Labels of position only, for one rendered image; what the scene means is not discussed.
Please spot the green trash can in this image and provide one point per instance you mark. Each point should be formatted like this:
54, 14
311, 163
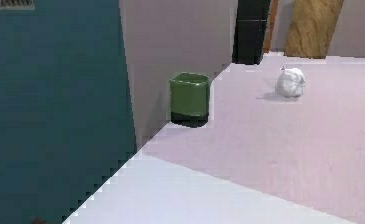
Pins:
189, 96

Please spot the black tall cabinet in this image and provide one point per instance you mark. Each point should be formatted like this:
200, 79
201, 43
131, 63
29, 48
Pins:
250, 31

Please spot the white crumpled ball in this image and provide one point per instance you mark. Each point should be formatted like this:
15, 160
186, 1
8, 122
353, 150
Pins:
290, 83

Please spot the orange wooden pole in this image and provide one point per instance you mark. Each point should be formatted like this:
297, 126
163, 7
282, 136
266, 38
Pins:
270, 26

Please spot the light wooden door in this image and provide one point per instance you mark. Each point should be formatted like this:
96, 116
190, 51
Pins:
312, 28

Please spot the grey framed picture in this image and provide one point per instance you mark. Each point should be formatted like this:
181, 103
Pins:
10, 3

